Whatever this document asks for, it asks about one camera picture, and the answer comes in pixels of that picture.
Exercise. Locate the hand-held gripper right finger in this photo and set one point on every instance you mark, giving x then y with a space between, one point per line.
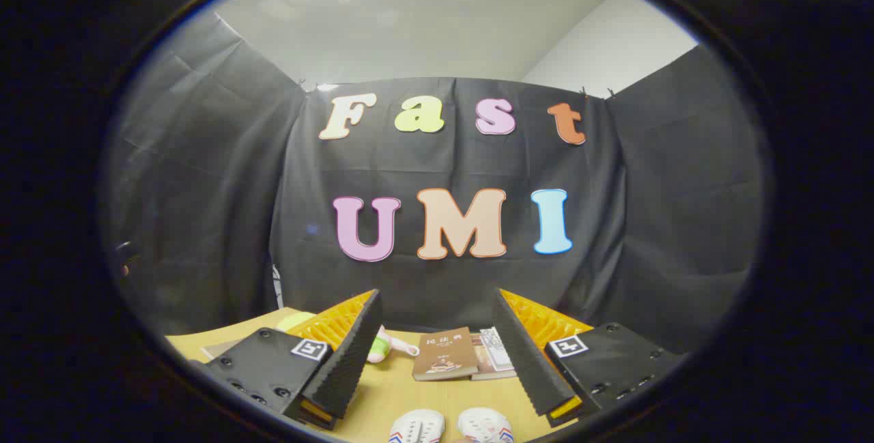
614 361

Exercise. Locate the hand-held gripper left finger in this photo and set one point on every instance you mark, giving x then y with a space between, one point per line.
270 368

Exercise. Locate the beige fabric storage box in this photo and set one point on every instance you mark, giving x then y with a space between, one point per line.
218 349

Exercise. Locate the white canvas shoe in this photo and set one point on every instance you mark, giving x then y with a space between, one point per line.
416 426
486 424

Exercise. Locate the yellow round plush toy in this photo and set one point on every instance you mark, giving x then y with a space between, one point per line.
295 321

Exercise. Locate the white book with grey print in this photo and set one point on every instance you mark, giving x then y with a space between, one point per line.
502 358

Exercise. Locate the green and pink plush toy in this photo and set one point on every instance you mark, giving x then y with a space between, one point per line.
382 346

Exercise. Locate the tan book under stack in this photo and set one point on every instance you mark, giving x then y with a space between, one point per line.
481 368

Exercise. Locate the black backdrop cloth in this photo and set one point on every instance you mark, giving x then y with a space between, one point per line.
205 211

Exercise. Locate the brown cover book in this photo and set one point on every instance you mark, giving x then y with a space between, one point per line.
444 354

